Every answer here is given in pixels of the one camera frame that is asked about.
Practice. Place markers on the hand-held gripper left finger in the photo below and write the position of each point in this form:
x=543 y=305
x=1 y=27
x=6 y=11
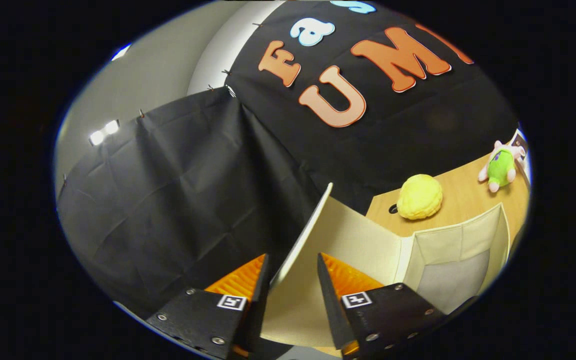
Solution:
x=255 y=310

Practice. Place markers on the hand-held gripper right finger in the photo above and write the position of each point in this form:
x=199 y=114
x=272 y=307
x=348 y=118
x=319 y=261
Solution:
x=332 y=305

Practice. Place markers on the grey fabric storage box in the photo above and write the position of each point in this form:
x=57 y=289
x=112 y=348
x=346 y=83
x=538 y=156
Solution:
x=348 y=235

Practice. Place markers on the yellow textured plush ball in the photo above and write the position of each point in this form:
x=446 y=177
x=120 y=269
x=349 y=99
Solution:
x=419 y=197

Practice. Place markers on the black backdrop cloth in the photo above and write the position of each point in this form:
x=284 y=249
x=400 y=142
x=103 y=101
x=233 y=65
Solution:
x=168 y=190

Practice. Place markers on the green and pink plush toy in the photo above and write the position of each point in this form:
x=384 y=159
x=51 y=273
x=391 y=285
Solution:
x=500 y=170

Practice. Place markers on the ceiling light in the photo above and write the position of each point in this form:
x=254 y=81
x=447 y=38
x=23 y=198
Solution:
x=97 y=138
x=112 y=127

